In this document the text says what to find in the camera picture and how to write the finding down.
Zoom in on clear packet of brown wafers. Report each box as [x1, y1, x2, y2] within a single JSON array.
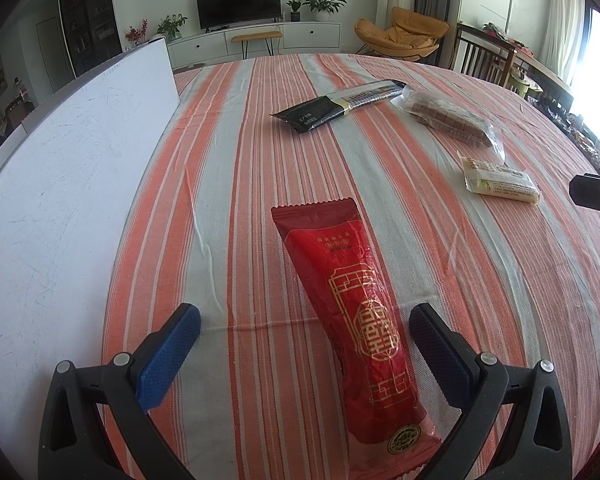
[[390, 85, 506, 163]]

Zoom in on white television cabinet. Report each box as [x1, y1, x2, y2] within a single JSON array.
[[155, 20, 342, 68]]

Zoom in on wooden dining chair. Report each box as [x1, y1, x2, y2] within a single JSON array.
[[450, 22, 518, 86]]

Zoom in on white curtain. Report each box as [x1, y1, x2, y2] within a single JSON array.
[[537, 0, 586, 81]]

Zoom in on small wooden stool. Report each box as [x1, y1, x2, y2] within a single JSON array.
[[231, 31, 284, 60]]

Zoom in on green plant in vase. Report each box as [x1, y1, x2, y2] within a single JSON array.
[[156, 12, 188, 41]]

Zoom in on dark glass cabinet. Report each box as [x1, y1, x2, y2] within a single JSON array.
[[57, 0, 123, 78]]

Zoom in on red berry branches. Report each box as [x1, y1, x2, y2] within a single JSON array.
[[123, 19, 149, 47]]

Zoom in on black television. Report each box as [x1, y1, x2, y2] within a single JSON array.
[[196, 0, 282, 31]]

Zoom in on cluttered wooden table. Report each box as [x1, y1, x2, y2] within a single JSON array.
[[460, 20, 600, 176]]

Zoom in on beige cake packet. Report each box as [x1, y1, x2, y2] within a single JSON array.
[[456, 150, 542, 207]]

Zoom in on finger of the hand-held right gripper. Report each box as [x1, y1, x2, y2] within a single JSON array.
[[568, 172, 600, 217]]

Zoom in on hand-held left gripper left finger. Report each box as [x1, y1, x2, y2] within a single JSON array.
[[37, 303, 202, 480]]

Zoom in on orange lounge chair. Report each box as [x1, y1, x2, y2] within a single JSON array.
[[354, 6, 441, 63]]

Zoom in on black snack packet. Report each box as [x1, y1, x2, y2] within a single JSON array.
[[271, 79, 407, 134]]

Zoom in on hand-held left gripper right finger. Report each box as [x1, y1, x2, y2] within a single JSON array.
[[408, 302, 573, 480]]

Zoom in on large leafy potted plant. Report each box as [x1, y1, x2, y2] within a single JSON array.
[[301, 0, 347, 22]]

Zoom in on orange striped tablecloth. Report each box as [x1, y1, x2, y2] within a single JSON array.
[[97, 52, 600, 480]]

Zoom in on long red snack packet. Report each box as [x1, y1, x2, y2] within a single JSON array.
[[271, 197, 442, 462]]

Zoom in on white board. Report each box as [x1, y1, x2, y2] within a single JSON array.
[[0, 35, 180, 441]]

